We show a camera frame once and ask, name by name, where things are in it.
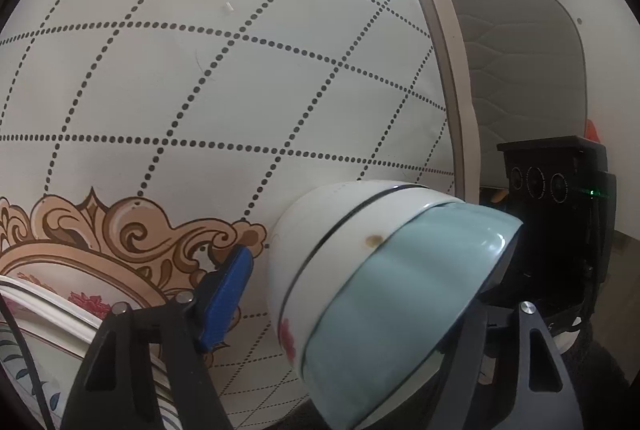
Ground black cable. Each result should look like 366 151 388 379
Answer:
0 295 57 430

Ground white bowl with black rim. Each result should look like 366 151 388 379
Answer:
280 184 463 376

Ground white plate with blue leaves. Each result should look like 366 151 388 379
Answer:
0 325 66 430

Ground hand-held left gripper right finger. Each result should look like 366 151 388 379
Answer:
370 295 585 430

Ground white plate with pink roses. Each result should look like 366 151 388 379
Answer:
0 274 166 391

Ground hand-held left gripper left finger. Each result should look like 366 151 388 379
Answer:
60 245 255 430

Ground pale blue bowl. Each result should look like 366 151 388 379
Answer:
302 202 524 429

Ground grey padded chair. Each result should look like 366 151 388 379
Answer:
444 0 592 191

